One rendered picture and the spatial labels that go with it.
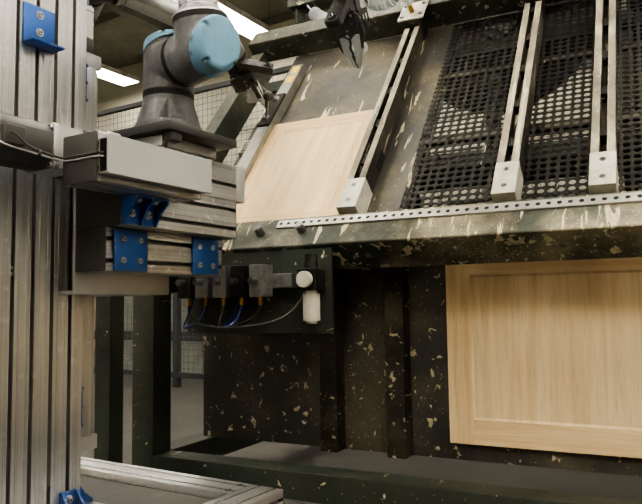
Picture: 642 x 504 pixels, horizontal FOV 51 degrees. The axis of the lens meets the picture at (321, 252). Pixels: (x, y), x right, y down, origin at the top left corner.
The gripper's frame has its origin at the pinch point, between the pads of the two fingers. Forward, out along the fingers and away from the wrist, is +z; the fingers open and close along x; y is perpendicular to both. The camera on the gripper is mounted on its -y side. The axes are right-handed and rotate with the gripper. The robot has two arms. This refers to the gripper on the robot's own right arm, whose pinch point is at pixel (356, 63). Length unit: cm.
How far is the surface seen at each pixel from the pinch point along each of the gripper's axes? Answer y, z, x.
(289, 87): 56, 8, 59
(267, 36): 85, -12, 82
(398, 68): 57, 10, 13
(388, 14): 86, -8, 25
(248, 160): 15, 25, 57
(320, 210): -7.0, 39.1, 19.7
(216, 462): -53, 100, 50
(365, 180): -2.0, 32.9, 5.0
